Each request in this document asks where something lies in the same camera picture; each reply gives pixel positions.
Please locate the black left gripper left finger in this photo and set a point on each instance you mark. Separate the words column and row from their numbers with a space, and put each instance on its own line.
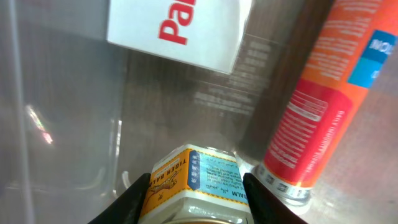
column 126, row 209

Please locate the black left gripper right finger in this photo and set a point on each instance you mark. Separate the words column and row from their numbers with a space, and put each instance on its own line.
column 265, row 207

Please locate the small jar gold lid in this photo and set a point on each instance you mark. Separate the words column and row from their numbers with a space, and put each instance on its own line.
column 194, row 184

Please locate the white Panadol box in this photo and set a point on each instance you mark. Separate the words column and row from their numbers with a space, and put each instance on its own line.
column 203, row 33

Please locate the orange tube white cap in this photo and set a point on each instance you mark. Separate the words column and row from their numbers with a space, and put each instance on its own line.
column 354, row 43

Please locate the clear plastic container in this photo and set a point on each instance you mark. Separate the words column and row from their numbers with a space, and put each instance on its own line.
column 76, row 111

